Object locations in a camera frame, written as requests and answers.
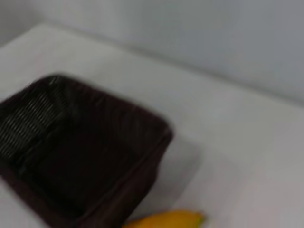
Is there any dark brown woven basket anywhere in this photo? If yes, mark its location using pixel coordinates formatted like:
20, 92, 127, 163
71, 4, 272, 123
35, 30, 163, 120
0, 74, 174, 228

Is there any yellow banana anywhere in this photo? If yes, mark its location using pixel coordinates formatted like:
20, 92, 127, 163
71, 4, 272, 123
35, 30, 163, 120
122, 209, 206, 228

